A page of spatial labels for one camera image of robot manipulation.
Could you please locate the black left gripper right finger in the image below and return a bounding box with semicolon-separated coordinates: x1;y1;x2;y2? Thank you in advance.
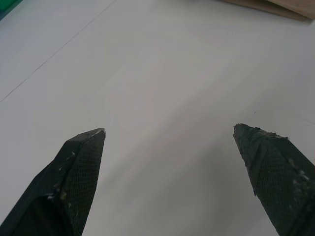
232;123;315;236

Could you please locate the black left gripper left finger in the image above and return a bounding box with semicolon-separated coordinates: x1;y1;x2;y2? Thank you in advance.
0;127;107;236

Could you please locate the green object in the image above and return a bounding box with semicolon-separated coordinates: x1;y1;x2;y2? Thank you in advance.
0;0;20;21

